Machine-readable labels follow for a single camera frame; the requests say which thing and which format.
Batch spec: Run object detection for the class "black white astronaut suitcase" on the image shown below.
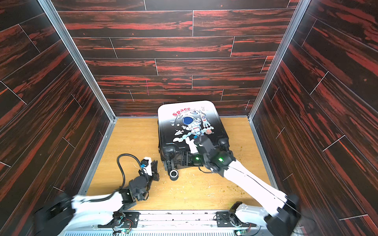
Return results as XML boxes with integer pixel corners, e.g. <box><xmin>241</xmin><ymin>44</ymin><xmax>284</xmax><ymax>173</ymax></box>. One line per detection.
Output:
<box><xmin>157</xmin><ymin>101</ymin><xmax>230</xmax><ymax>181</ymax></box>

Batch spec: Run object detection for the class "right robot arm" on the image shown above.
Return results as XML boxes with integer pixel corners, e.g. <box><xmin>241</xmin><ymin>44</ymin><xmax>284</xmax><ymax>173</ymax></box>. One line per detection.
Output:
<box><xmin>185</xmin><ymin>136</ymin><xmax>301</xmax><ymax>236</ymax></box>

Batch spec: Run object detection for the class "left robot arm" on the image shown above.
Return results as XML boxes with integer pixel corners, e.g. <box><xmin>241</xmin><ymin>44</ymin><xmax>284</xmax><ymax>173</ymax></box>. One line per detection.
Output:
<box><xmin>34</xmin><ymin>157</ymin><xmax>159</xmax><ymax>236</ymax></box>

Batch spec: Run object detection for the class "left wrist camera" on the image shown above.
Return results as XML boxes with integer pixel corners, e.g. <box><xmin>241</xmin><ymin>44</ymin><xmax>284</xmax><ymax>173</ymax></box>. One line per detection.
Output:
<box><xmin>140</xmin><ymin>157</ymin><xmax>152</xmax><ymax>170</ymax></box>

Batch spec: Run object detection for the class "left black camera cable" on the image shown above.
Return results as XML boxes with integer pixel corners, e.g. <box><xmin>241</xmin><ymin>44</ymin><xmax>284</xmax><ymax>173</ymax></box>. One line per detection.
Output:
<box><xmin>116</xmin><ymin>153</ymin><xmax>142</xmax><ymax>192</ymax></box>

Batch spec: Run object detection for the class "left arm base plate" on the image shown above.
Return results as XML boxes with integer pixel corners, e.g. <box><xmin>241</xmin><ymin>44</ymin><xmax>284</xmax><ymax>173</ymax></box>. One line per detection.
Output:
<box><xmin>97</xmin><ymin>211</ymin><xmax>140</xmax><ymax>229</ymax></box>

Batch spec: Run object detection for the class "aluminium front rail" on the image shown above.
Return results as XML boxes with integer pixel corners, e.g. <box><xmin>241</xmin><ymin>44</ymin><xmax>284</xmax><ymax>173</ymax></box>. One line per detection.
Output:
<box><xmin>60</xmin><ymin>210</ymin><xmax>272</xmax><ymax>236</ymax></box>

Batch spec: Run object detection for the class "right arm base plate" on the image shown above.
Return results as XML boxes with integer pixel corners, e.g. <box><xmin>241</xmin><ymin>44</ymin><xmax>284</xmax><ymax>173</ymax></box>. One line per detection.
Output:
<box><xmin>213</xmin><ymin>211</ymin><xmax>257</xmax><ymax>228</ymax></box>

